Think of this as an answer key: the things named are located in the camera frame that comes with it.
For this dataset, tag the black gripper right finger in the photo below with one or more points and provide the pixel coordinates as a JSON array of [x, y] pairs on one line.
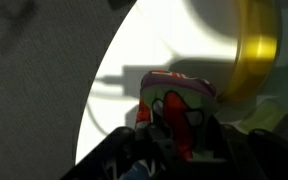
[[260, 155]]

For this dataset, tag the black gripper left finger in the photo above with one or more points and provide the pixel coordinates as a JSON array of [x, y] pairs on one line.
[[117, 153]]

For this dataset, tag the multicoloured picture cube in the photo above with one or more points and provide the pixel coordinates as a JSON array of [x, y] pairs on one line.
[[183, 103]]

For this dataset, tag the small yellow-green block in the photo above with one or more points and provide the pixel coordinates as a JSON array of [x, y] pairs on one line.
[[266, 115]]

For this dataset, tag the white round table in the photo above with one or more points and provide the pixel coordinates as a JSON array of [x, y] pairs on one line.
[[194, 37]]

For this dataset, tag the yellow banana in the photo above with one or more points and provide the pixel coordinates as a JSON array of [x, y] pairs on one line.
[[256, 49]]

